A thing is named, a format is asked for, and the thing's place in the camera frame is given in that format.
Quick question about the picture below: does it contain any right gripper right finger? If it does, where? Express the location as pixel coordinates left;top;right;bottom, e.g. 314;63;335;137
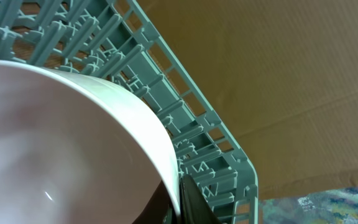
180;174;221;224

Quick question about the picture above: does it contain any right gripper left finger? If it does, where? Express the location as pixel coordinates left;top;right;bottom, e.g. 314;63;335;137
133;181;175;224

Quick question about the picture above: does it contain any pink bowl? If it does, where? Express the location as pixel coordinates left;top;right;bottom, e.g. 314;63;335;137
0;60;181;223

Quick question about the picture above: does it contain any grey dishwasher rack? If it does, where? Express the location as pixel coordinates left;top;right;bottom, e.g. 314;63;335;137
0;0;258;223

